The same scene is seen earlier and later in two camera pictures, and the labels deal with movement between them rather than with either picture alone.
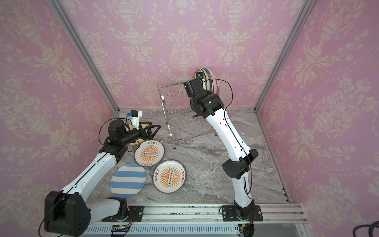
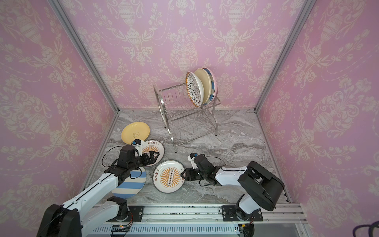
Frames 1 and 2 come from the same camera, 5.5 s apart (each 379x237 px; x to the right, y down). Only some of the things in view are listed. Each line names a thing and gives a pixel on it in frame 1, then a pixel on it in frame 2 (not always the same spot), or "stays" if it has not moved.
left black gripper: x=149 y=136 -> x=153 y=160
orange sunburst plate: x=169 y=176 stays
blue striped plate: x=210 y=79 stays
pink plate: x=214 y=82 stays
